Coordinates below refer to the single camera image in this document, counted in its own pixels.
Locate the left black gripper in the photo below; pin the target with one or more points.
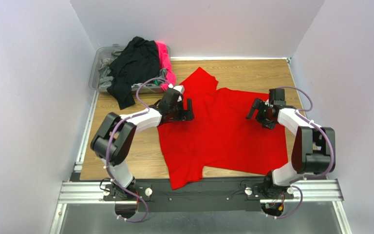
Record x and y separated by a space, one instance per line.
183 113

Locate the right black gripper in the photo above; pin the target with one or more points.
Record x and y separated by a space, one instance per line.
261 113

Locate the red t-shirt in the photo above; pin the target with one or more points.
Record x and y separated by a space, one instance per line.
220 135

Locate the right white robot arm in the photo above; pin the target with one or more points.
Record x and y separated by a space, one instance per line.
313 153

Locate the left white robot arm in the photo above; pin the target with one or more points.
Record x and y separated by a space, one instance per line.
113 139

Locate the pink t-shirt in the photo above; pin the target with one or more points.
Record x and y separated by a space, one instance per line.
165 65

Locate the clear plastic bin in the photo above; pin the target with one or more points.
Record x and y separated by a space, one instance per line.
97 69

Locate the black t-shirt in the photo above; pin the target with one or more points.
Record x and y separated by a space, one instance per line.
137 63

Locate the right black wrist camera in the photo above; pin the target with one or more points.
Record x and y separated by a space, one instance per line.
277 97

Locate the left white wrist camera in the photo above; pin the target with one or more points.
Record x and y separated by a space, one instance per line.
179 88

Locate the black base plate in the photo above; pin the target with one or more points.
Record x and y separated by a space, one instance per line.
249 193

